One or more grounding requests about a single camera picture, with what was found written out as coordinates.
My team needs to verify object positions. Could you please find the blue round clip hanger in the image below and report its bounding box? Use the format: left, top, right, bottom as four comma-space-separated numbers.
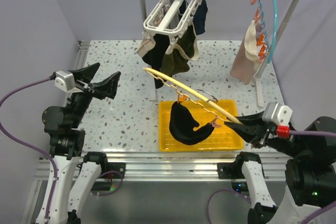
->
250, 0, 278, 64

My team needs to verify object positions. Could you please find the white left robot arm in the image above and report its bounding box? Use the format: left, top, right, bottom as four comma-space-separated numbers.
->
35, 63, 125, 223

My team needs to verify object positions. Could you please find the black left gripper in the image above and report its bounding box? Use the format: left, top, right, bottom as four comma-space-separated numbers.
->
65, 62, 120, 128

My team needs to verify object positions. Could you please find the olive green underwear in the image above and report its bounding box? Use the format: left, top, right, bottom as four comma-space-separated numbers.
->
160, 24, 200, 76

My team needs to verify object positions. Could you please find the white rectangular clip hanger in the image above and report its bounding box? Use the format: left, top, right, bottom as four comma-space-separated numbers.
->
143, 0, 202, 54

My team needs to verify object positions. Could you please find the navy blue underwear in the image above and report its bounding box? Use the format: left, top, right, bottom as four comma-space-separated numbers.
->
193, 0, 208, 35

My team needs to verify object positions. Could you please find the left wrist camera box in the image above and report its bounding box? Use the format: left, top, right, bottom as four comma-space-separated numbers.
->
54, 70, 75, 93

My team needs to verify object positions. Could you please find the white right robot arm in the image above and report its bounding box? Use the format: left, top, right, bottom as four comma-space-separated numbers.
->
225, 112, 335, 223

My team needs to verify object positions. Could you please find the black underwear beige waistband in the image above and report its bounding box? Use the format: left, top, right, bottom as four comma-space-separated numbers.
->
135, 34, 171, 90

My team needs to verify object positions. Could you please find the yellow round clip hanger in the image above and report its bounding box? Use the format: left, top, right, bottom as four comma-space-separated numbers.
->
142, 67, 243, 125

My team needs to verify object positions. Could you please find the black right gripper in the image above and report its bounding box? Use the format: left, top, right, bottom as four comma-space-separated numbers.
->
227, 108, 313, 156

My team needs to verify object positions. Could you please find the yellow plastic tray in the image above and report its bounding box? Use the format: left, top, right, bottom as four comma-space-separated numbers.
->
159, 101, 243, 152

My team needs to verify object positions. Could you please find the pink beige underwear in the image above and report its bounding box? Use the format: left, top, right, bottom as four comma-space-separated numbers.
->
230, 19, 261, 85

